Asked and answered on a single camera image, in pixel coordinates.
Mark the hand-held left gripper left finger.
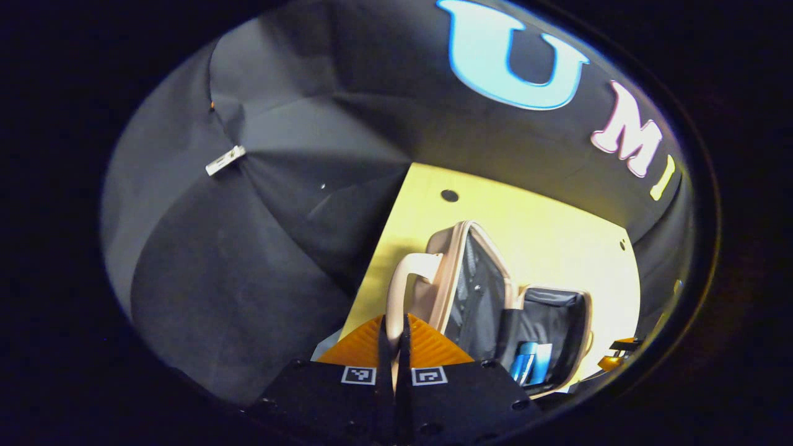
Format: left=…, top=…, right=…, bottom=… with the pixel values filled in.
left=247, top=314, right=398, bottom=445

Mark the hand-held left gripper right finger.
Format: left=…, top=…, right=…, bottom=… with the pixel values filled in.
left=396, top=314, right=546, bottom=445

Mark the light blue skincare tube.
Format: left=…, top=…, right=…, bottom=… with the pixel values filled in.
left=531, top=343, right=554, bottom=387

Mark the blue cap skincare bottle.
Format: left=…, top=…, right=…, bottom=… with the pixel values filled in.
left=509, top=341, right=538, bottom=384

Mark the pink suitcase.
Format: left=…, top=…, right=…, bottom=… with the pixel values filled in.
left=384, top=220, right=594, bottom=400

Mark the black backdrop cloth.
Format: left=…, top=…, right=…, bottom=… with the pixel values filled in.
left=99, top=0, right=698, bottom=406

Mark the white tag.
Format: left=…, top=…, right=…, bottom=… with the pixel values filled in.
left=205, top=145, right=247, bottom=177

